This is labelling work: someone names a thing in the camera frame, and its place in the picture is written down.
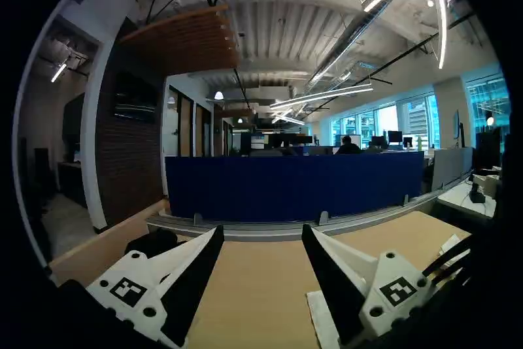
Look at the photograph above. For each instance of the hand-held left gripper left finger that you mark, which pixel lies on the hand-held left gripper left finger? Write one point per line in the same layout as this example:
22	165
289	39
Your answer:
152	283

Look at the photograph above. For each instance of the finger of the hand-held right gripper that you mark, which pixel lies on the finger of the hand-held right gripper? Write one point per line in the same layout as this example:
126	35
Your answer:
447	257
451	272

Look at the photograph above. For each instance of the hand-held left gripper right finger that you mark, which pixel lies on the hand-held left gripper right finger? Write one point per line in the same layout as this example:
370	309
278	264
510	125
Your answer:
378	283

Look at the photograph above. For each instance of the stack of black towels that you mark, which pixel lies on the stack of black towels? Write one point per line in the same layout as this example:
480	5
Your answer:
155	239

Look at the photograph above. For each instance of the white office desk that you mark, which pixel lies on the white office desk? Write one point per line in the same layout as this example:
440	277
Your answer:
465	198

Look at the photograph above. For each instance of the grey desk partition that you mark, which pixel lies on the grey desk partition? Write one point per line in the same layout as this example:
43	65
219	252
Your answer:
451	167

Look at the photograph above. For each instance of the black computer monitor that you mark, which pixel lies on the black computer monitor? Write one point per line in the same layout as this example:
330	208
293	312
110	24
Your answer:
377	140
394	136

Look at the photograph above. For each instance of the blue desk screen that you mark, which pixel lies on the blue desk screen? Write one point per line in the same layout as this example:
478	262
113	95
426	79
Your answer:
286	185

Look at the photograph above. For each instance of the black wall screen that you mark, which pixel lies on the black wall screen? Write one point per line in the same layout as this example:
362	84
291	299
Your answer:
135	97

